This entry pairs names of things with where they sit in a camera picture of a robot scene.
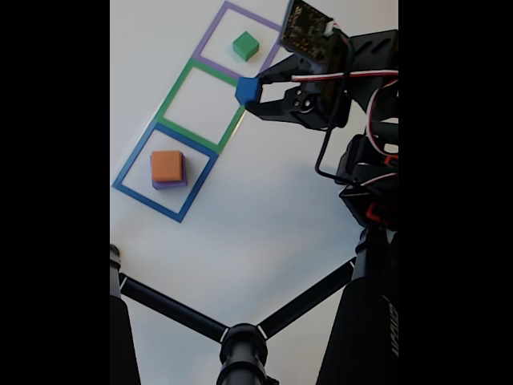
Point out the black tripod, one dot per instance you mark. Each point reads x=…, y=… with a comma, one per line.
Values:
x=240, y=349

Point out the blue square frame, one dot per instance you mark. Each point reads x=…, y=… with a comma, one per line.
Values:
x=160, y=204

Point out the small blue cube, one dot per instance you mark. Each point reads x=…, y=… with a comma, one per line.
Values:
x=246, y=90

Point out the green square frame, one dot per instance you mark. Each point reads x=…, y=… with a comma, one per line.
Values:
x=172, y=96

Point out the purple block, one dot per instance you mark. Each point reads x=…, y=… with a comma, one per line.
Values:
x=170, y=185

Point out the purple square frame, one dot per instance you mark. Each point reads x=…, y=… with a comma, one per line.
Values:
x=212, y=36

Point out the green cube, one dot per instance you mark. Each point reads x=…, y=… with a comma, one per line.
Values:
x=245, y=46

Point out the gripper camera board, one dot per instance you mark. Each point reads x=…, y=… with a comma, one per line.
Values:
x=308, y=30

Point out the red black table clamp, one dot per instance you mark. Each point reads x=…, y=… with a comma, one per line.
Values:
x=376, y=212

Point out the orange cube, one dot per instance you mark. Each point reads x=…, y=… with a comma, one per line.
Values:
x=166, y=165

